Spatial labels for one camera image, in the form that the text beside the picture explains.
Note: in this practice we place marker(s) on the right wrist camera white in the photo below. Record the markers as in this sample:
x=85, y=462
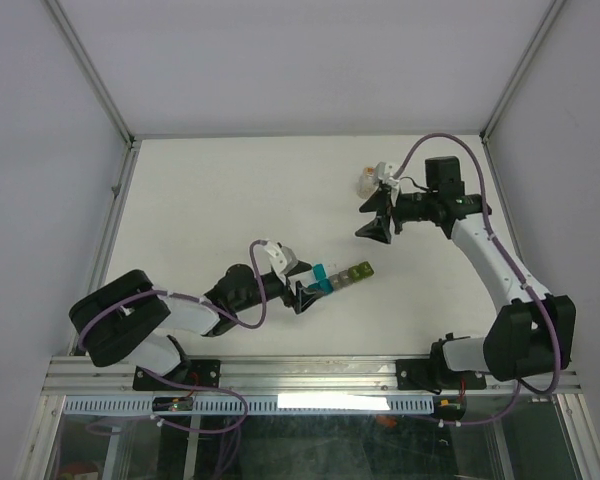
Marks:
x=385, y=174

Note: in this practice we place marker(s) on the multicolour weekly pill organizer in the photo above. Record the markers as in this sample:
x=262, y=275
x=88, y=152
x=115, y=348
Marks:
x=330, y=282

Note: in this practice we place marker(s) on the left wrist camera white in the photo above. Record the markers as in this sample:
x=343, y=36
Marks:
x=281, y=258

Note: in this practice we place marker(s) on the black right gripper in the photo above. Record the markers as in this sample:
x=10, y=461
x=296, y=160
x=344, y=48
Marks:
x=379, y=202

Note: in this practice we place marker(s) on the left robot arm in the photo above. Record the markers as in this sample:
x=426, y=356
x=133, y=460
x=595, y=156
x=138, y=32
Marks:
x=119, y=321

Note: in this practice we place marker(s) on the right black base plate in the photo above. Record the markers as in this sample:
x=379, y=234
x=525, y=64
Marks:
x=424, y=374

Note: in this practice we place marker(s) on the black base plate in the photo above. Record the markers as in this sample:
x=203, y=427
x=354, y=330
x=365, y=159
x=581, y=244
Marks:
x=424, y=374
x=194, y=372

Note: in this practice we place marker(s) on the clear pill bottle with capsules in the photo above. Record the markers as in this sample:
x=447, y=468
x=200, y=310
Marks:
x=366, y=185

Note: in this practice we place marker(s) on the grey slotted cable duct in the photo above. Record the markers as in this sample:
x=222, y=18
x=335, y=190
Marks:
x=261, y=405

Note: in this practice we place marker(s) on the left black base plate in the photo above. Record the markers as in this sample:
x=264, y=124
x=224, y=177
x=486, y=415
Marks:
x=194, y=372

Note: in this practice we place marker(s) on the left aluminium frame post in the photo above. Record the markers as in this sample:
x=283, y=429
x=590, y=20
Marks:
x=70, y=36

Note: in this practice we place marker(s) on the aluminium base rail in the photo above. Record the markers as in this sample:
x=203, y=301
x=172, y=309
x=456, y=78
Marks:
x=247, y=375

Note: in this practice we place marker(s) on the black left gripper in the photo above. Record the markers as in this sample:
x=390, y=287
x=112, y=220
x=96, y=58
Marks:
x=303, y=296

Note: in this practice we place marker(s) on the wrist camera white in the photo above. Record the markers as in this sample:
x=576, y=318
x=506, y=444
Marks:
x=385, y=174
x=281, y=258

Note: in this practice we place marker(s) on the right aluminium frame post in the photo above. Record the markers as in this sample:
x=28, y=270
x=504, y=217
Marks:
x=523, y=65

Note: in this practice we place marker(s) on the aluminium frame post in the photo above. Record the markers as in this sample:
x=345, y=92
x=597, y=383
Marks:
x=70, y=36
x=523, y=65

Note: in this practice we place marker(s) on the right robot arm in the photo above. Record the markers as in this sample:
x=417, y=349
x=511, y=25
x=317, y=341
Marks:
x=533, y=330

